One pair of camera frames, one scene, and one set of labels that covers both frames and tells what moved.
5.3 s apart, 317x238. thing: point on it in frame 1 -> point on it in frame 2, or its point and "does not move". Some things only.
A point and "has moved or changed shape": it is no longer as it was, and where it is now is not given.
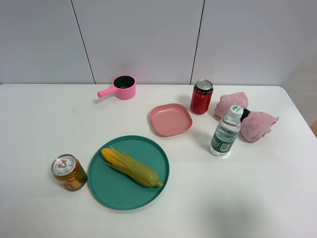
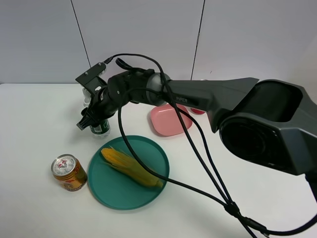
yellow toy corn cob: (122, 162) does not move
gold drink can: (69, 172) does not move
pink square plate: (170, 119) does not move
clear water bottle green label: (226, 133) has moved or changed shape
